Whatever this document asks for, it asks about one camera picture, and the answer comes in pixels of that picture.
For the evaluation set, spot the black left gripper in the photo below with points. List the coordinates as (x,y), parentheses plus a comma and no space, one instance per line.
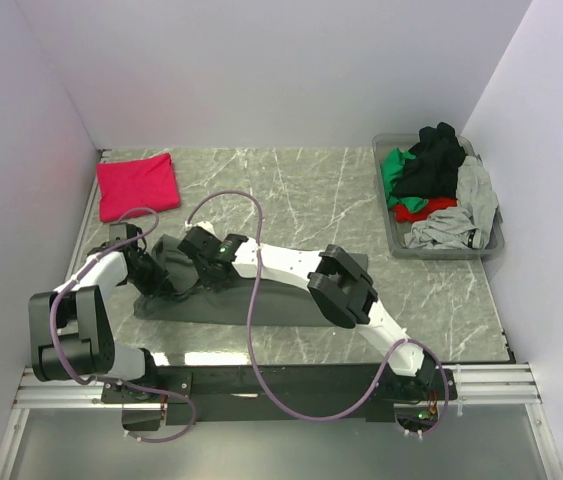
(156,286)

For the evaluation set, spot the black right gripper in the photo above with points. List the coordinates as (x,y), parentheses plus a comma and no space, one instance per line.
(209,282)

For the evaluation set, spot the dark grey t shirt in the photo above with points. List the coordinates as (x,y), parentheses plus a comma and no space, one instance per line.
(266,303)

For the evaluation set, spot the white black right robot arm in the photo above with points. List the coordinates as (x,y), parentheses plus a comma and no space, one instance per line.
(341,288)

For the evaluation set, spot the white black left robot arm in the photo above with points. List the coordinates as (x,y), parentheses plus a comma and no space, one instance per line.
(70,332)

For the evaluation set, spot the folded pink t shirt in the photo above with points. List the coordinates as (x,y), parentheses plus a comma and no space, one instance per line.
(132,184)

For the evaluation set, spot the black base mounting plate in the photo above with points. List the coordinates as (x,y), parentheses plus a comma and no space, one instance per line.
(232,393)

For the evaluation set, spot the green t shirt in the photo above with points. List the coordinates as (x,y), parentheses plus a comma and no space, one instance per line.
(391,171)

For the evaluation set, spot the red t shirt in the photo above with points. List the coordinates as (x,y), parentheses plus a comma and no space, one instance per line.
(419,211)

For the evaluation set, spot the black t shirt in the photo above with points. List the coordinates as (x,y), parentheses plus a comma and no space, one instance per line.
(433,172)

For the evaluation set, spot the light grey t shirt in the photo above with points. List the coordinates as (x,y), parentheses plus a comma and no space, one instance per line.
(469,224)

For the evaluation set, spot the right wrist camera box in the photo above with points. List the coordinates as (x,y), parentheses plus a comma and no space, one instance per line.
(200,245)

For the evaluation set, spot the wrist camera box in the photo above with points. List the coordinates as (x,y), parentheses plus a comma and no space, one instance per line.
(124,233)
(200,245)

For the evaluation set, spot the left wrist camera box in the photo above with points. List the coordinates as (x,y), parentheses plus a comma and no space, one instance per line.
(124,233)

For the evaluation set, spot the aluminium frame rail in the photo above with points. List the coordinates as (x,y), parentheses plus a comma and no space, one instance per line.
(493,384)

